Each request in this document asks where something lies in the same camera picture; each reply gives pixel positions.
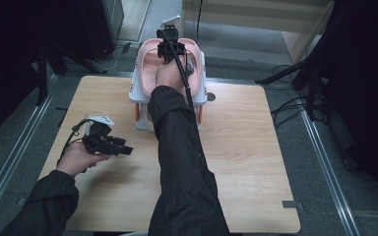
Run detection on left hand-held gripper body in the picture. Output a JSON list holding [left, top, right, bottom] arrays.
[[82, 114, 115, 155]]

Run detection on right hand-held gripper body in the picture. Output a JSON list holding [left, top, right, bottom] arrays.
[[156, 14, 187, 65]]

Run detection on white storage box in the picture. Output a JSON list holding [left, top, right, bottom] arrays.
[[128, 46, 209, 133]]

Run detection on person's left hand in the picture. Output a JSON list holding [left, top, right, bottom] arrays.
[[56, 141, 112, 178]]

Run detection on grey floor plug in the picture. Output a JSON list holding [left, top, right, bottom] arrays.
[[121, 40, 146, 55]]

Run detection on dark cabinet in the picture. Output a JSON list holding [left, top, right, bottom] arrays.
[[78, 0, 126, 62]]

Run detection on black metal stand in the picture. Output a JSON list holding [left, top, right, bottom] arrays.
[[35, 42, 107, 106], [255, 55, 329, 121]]

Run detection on light wooden cabinet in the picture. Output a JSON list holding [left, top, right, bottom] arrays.
[[180, 0, 338, 65]]

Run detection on grey tape marker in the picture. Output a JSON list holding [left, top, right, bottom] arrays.
[[282, 200, 306, 211]]

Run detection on right hand-held gripper cable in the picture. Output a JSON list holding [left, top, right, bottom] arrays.
[[159, 29, 209, 165]]

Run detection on black hanging cable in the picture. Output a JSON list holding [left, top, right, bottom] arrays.
[[190, 0, 205, 42]]

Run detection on metal floor rail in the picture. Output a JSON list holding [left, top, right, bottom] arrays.
[[299, 107, 362, 236], [0, 75, 59, 224]]

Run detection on black floor cables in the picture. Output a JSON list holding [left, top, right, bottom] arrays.
[[270, 63, 326, 130]]

